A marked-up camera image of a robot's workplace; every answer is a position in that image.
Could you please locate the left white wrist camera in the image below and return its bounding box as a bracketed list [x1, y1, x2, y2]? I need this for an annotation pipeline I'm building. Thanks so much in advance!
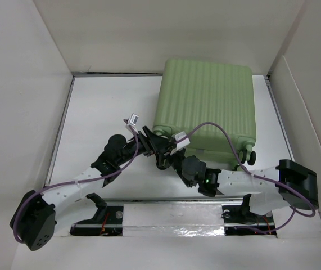
[123, 113, 139, 133]

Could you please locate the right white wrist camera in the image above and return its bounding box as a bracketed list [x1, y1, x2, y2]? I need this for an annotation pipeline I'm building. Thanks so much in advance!
[170, 131, 191, 155]

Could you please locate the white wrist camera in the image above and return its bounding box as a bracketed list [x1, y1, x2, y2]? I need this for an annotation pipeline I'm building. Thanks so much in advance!
[170, 131, 191, 155]
[123, 113, 139, 133]

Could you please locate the green hard-shell suitcase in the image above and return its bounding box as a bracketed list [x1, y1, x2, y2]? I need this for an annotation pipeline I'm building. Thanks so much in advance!
[152, 58, 256, 167]

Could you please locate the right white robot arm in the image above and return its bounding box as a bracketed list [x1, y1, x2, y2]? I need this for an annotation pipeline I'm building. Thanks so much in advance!
[155, 150, 319, 221]

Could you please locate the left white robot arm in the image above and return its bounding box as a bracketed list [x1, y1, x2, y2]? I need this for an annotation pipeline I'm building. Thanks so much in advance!
[10, 125, 175, 251]

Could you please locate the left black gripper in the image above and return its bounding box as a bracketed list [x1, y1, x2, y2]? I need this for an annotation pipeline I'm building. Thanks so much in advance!
[116, 127, 172, 167]

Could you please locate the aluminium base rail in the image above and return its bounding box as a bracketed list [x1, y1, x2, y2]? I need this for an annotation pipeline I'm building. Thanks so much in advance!
[70, 201, 276, 237]

